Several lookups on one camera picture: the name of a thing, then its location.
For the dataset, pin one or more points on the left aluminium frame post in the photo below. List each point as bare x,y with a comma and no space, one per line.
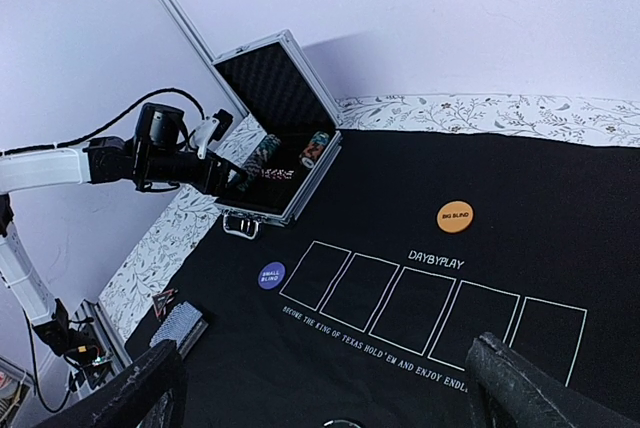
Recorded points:
194,38

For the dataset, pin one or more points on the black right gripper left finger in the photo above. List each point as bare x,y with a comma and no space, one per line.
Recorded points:
150,392

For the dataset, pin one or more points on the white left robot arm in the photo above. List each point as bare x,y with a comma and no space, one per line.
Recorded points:
84,239

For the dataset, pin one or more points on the short poker chip stack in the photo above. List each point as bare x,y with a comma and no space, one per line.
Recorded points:
314,149

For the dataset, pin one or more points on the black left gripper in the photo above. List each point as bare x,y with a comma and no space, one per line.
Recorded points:
158,153

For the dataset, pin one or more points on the floral white tablecloth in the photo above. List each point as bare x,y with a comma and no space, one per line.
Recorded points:
553,181

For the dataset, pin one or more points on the blue patterned card deck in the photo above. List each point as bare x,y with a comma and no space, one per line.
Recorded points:
184,325

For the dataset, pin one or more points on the long poker chip stack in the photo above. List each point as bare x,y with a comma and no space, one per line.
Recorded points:
254,164

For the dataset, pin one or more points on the purple small blind button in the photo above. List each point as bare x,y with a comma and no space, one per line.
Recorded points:
271,275

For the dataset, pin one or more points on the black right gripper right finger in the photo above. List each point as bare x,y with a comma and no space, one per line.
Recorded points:
506,390

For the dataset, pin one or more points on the black poker mat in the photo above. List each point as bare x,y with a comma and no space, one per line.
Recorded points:
386,348

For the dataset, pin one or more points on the aluminium poker chip case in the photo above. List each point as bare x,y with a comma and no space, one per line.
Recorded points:
274,80

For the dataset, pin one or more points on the orange big blind button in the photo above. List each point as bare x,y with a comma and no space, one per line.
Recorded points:
455,217

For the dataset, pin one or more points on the clear dealer button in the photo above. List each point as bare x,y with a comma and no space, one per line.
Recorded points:
342,423

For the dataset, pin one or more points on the red dice row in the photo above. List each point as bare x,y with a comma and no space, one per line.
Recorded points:
278,174

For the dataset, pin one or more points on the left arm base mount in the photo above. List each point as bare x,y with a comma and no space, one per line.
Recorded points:
81,340

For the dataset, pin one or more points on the red triangle all-in marker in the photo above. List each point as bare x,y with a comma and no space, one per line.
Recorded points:
161,302

